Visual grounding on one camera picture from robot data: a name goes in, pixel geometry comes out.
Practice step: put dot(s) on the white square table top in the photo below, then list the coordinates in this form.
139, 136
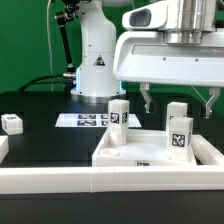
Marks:
142, 148

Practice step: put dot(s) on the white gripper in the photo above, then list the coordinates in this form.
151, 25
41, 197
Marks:
142, 56

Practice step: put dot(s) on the white base marker plate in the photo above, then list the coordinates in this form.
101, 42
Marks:
90, 120

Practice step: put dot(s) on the white u-shaped obstacle fence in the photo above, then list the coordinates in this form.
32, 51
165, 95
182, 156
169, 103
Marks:
110, 179

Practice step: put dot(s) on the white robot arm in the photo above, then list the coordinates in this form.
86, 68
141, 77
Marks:
173, 42

